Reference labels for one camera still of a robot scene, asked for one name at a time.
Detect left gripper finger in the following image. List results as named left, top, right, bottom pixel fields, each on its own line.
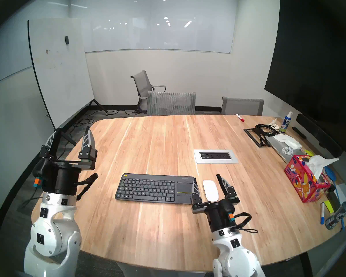
left=40, top=128, right=62, bottom=160
left=78, top=126, right=98, bottom=161

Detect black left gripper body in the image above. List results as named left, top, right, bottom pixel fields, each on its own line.
left=32, top=157, right=98, bottom=195

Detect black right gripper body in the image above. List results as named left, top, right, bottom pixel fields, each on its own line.
left=192, top=196, right=240, bottom=233

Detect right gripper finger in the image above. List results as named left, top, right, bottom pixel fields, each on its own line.
left=191, top=178, right=203, bottom=206
left=216, top=174, right=238, bottom=198

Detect white computer mouse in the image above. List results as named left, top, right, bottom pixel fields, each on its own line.
left=202, top=180, right=219, bottom=202

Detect silver table power outlet panel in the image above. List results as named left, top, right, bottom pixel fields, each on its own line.
left=194, top=149, right=239, bottom=164

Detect black laptop stand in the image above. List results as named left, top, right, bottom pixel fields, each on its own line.
left=244, top=128, right=271, bottom=148

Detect silver closed laptop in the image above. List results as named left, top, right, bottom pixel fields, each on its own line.
left=267, top=135, right=307, bottom=164

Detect colourful floral tissue box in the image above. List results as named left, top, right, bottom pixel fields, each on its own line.
left=284, top=155, right=331, bottom=203

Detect freestanding white whiteboard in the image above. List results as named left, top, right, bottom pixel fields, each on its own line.
left=27, top=18, right=108, bottom=145

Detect crumpled white tissue on laptop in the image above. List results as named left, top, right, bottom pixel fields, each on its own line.
left=272, top=134, right=302, bottom=149

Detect grey mesh chair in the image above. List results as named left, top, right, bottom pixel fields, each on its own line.
left=147, top=91, right=196, bottom=116
left=221, top=96, right=264, bottom=116

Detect grey office chair with armrests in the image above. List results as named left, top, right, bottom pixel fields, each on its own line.
left=131, top=70, right=167, bottom=112

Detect whiteboard cleaner spray bottle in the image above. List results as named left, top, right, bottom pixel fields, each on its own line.
left=280, top=111, right=293, bottom=133

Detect white tissue in box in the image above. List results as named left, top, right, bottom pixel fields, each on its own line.
left=307, top=155, right=340, bottom=179

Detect blue plastic item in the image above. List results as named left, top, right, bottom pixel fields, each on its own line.
left=324, top=166, right=336, bottom=183

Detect black video sound bar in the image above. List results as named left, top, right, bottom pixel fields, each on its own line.
left=296, top=113, right=343, bottom=158

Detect grey black spray can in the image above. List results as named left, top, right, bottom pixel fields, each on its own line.
left=325, top=201, right=346, bottom=230

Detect white paper sheet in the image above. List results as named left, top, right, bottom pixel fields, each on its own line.
left=333, top=183, right=346, bottom=206

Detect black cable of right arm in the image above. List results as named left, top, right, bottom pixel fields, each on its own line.
left=231, top=212, right=258, bottom=233

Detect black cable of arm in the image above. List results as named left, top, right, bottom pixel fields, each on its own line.
left=231, top=212, right=258, bottom=233
left=17, top=178, right=44, bottom=209

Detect black strap of left arm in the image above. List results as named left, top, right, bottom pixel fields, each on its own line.
left=76, top=173, right=99, bottom=201

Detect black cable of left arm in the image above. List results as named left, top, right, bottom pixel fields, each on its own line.
left=17, top=178, right=44, bottom=209

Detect black floor cables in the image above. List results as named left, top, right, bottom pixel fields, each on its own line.
left=69, top=108, right=147, bottom=128

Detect black wireless keyboard with touchpad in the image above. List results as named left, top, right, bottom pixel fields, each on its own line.
left=115, top=173, right=197, bottom=205

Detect coiled black cable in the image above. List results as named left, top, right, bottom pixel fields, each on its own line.
left=255, top=123, right=279, bottom=136

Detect glass wall whiteboard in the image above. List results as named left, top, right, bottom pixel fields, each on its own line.
left=69, top=0, right=238, bottom=54

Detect large black wall screen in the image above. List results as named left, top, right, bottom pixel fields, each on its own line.
left=264, top=0, right=346, bottom=127

